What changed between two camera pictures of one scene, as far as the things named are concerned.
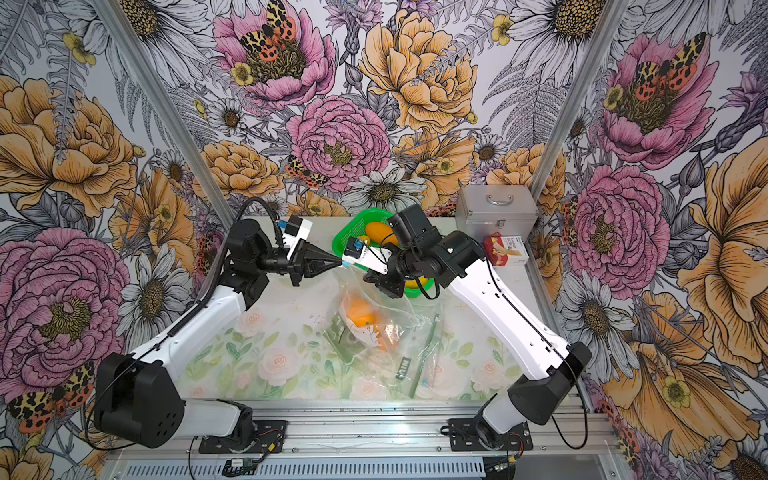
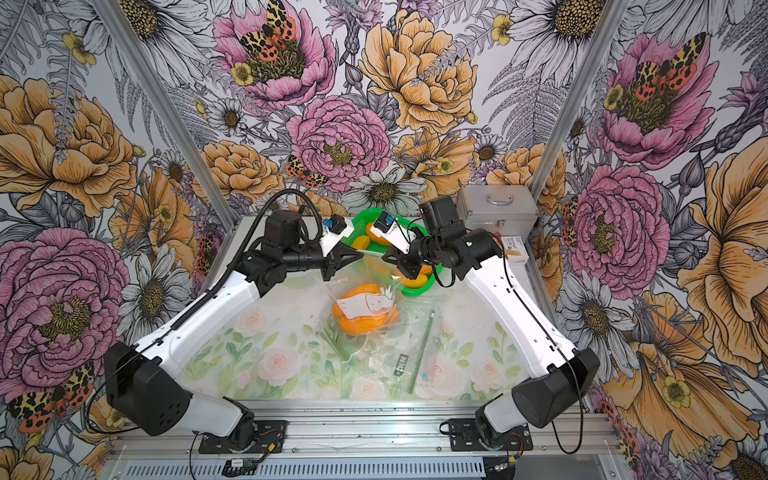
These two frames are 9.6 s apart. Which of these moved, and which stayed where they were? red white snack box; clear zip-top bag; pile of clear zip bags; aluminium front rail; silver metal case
Moved: clear zip-top bag
Stayed: red white snack box; aluminium front rail; pile of clear zip bags; silver metal case
